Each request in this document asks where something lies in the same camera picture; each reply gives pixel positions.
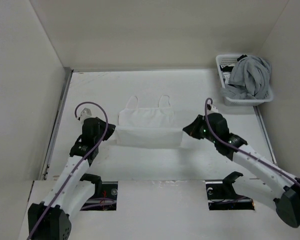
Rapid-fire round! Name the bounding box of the left metal table rail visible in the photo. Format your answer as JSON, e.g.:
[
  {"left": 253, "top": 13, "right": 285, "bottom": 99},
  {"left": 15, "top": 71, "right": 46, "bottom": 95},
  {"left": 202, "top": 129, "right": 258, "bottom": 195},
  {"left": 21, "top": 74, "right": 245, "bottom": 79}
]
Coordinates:
[{"left": 38, "top": 67, "right": 74, "bottom": 180}]

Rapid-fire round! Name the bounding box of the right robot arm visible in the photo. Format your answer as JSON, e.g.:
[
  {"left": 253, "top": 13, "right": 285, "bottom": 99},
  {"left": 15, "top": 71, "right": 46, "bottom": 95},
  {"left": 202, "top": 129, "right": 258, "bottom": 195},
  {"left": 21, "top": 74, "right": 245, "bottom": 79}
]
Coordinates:
[{"left": 182, "top": 112, "right": 300, "bottom": 228}]

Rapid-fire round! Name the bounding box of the grey tank top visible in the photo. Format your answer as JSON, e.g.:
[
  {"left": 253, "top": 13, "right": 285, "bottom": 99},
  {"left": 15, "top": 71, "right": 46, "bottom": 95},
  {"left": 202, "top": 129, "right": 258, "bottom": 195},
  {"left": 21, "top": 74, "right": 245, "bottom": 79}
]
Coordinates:
[{"left": 221, "top": 55, "right": 272, "bottom": 100}]

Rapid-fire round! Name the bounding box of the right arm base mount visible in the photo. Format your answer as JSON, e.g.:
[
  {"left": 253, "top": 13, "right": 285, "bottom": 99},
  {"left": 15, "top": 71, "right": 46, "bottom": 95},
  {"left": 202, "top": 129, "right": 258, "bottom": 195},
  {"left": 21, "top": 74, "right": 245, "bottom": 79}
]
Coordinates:
[{"left": 205, "top": 171, "right": 255, "bottom": 211}]

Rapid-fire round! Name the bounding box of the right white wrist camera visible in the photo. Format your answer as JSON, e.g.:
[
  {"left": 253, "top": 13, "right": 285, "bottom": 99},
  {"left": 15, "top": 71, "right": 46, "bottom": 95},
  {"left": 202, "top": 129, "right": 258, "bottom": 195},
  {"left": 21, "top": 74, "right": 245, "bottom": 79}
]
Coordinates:
[{"left": 207, "top": 103, "right": 219, "bottom": 115}]

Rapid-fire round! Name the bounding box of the metal table rail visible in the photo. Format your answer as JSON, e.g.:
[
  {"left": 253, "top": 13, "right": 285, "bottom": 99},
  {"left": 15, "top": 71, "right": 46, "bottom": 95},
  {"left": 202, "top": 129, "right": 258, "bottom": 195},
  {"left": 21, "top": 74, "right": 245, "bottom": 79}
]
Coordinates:
[
  {"left": 38, "top": 67, "right": 74, "bottom": 180},
  {"left": 253, "top": 106, "right": 278, "bottom": 166}
]

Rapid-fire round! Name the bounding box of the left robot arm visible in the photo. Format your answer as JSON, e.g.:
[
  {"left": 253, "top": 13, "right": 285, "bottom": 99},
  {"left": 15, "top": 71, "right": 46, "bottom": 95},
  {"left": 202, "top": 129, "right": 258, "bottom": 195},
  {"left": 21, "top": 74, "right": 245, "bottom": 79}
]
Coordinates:
[{"left": 27, "top": 117, "right": 116, "bottom": 240}]

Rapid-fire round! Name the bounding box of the black tank top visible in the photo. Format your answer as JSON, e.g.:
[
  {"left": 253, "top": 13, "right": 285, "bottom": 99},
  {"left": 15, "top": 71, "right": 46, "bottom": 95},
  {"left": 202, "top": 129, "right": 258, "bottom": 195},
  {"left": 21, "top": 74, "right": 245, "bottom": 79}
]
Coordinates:
[{"left": 220, "top": 54, "right": 247, "bottom": 73}]

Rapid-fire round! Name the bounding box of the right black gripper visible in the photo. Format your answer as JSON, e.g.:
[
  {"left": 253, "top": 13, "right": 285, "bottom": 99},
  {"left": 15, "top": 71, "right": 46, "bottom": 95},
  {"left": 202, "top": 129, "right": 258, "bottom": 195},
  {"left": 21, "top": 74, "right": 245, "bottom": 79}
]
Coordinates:
[{"left": 182, "top": 114, "right": 218, "bottom": 144}]

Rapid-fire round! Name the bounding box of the right metal table rail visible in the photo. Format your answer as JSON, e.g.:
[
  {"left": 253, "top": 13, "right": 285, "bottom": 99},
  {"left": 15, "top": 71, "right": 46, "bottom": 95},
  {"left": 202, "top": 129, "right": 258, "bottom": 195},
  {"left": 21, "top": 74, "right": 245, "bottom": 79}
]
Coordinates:
[{"left": 253, "top": 106, "right": 278, "bottom": 166}]

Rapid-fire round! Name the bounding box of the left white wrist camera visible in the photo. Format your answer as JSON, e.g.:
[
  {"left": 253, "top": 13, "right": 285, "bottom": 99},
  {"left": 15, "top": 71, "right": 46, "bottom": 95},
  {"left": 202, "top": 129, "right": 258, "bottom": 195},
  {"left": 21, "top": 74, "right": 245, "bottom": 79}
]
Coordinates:
[{"left": 77, "top": 107, "right": 92, "bottom": 125}]

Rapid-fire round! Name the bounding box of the white tank top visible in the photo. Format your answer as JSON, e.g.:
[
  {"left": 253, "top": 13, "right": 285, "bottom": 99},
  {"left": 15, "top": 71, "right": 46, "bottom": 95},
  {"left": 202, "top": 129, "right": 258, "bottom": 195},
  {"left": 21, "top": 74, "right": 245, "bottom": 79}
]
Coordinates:
[{"left": 115, "top": 94, "right": 183, "bottom": 149}]

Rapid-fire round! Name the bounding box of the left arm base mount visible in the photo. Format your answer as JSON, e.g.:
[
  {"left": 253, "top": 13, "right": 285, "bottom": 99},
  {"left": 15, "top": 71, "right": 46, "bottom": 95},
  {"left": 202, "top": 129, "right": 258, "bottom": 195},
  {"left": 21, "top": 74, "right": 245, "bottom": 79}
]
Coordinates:
[{"left": 81, "top": 181, "right": 119, "bottom": 211}]

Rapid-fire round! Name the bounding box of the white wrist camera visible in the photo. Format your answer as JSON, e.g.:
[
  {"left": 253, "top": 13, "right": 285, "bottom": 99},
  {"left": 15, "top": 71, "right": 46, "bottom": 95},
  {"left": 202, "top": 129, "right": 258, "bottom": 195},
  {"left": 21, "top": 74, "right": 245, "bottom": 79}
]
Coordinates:
[
  {"left": 77, "top": 107, "right": 92, "bottom": 125},
  {"left": 207, "top": 103, "right": 219, "bottom": 115}
]

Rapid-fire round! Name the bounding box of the white plastic laundry basket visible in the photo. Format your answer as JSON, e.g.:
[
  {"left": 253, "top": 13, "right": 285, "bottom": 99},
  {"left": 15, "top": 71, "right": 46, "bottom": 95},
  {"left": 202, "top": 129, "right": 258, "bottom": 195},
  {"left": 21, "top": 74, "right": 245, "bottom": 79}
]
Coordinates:
[{"left": 215, "top": 53, "right": 274, "bottom": 107}]

